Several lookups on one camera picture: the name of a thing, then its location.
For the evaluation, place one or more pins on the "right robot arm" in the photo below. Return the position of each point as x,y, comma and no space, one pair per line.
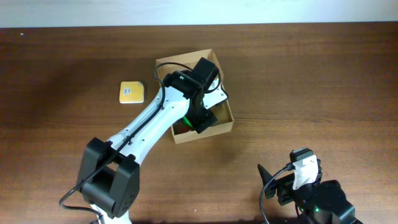
321,203

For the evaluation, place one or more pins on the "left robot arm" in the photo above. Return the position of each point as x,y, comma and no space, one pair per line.
108,178

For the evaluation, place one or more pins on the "green tape roll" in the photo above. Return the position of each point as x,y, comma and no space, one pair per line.
186,122

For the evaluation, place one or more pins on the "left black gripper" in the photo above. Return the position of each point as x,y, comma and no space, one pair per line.
205,119

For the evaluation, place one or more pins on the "orange black stapler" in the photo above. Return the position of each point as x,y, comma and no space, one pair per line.
180,128

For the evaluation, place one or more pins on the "yellow sticky note pad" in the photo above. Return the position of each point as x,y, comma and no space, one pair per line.
131,92

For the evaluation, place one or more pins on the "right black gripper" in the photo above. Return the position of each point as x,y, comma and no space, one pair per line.
283,190

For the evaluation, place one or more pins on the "brown cardboard box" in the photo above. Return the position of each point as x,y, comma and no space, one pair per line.
222,111

